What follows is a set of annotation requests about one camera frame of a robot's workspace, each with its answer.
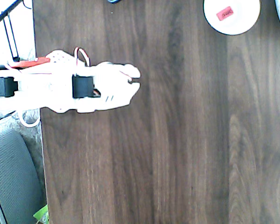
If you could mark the green paper packet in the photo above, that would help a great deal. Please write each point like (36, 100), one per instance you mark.
(40, 214)

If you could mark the red table clamp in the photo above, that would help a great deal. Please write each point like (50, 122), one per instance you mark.
(30, 63)

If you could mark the black metal frame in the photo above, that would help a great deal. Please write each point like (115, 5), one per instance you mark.
(4, 13)

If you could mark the small pink block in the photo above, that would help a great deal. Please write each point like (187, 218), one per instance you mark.
(224, 13)

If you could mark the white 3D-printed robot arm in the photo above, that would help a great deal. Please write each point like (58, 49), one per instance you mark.
(49, 81)

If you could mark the grey mesh office chair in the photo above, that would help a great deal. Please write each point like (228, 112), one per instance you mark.
(11, 175)

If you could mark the tall white mug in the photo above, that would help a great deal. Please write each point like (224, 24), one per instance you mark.
(245, 21)

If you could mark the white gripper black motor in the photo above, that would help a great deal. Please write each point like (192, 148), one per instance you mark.
(117, 80)

